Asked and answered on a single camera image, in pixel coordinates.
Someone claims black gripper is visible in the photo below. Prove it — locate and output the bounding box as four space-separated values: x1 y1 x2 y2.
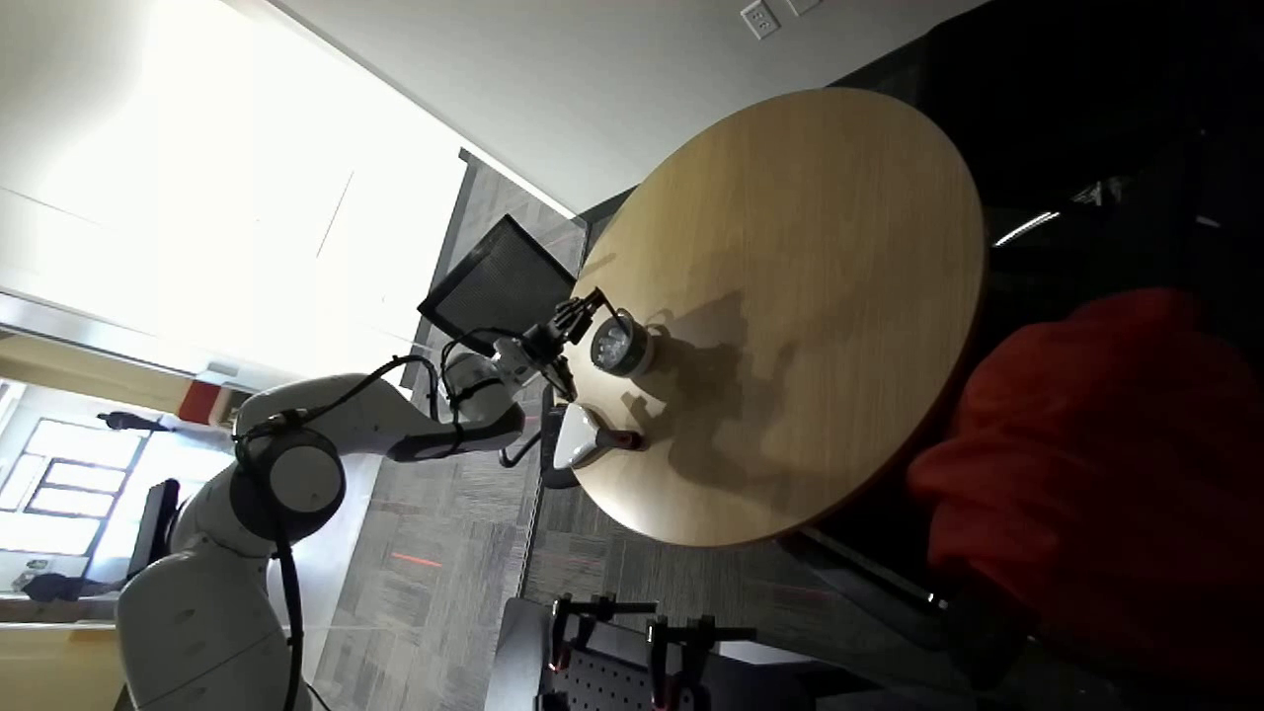
495 300 591 383

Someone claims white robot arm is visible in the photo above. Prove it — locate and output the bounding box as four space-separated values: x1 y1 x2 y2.
118 300 590 711

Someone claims black mesh office chair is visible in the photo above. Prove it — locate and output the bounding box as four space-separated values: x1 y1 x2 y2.
420 217 573 357

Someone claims round wooden table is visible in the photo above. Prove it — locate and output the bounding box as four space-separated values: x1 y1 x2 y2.
573 88 986 549

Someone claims black clamp stand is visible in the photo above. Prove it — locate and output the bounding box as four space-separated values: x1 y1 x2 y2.
537 591 752 711

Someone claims orange cloth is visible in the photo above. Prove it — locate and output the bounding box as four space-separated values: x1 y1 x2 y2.
910 288 1264 686

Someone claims black cable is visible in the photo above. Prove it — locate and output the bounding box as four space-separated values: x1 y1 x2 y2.
232 353 448 446

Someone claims white wall outlet plate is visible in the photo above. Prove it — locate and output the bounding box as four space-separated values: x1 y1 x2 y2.
740 0 781 38

